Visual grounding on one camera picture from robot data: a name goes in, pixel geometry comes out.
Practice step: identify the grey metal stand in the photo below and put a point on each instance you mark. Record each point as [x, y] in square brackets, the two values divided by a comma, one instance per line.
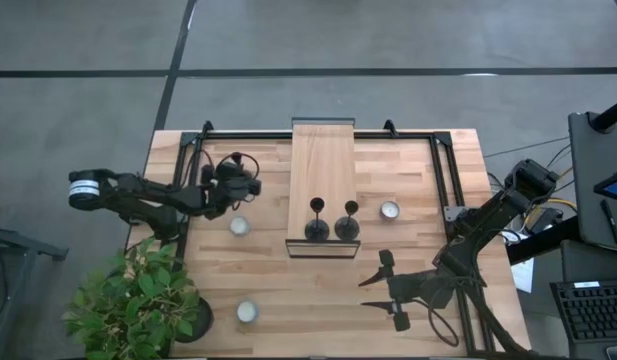
[18, 245]

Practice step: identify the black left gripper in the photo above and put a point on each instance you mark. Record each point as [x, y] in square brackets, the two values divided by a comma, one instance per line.
[230, 187]

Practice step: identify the black aluminium table frame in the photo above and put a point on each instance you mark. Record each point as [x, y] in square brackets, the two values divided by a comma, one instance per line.
[268, 135]

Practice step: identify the green leafy plant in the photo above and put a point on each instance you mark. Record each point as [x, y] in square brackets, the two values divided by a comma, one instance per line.
[133, 300]

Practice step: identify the black desk beam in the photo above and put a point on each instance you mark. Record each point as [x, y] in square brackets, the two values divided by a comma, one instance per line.
[538, 245]

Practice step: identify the black keyboard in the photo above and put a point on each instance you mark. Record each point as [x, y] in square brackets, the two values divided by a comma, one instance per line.
[593, 310]

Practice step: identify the black pen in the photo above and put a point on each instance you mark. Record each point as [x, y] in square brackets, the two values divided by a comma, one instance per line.
[611, 222]

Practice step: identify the black plant pot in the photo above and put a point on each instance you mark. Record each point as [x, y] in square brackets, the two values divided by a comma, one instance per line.
[204, 320]

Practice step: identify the black power adapter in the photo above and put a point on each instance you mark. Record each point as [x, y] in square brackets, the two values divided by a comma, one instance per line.
[547, 220]

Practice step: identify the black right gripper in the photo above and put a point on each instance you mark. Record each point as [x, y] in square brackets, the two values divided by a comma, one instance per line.
[413, 289]

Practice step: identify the wooden shelf with black frame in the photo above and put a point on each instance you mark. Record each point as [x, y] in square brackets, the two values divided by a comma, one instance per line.
[320, 160]

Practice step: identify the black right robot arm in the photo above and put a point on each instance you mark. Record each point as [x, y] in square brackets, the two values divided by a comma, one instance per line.
[488, 215]

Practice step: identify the tablet with blue screen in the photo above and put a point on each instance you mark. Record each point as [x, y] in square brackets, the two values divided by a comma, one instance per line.
[615, 187]

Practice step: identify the white paper sheet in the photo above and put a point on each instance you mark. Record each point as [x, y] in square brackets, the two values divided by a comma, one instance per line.
[524, 275]

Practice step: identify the white tealight candle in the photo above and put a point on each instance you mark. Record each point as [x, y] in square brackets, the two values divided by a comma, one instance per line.
[389, 210]
[247, 311]
[239, 226]

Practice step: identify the silver corner bracket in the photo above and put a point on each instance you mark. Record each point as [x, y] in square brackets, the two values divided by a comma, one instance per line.
[451, 214]

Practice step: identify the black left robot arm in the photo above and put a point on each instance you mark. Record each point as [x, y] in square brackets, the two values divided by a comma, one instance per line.
[148, 195]

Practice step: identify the black pole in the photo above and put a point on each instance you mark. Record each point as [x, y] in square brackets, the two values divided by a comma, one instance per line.
[610, 116]

